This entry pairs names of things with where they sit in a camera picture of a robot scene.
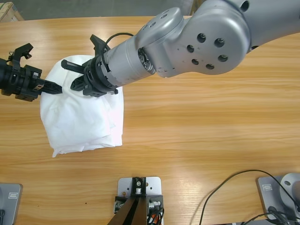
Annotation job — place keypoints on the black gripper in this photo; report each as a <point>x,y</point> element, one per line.
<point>96,79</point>
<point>21,82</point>

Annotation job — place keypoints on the plain white t-shirt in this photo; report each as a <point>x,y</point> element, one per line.
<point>75,117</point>

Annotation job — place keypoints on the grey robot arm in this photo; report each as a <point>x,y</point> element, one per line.
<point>211,47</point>

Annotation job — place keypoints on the wooden crate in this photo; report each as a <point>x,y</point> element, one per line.
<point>9,14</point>

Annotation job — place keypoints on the white mounting plate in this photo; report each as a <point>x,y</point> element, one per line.
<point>153,185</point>

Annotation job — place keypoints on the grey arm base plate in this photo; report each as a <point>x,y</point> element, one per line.
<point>9,204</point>
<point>269,192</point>

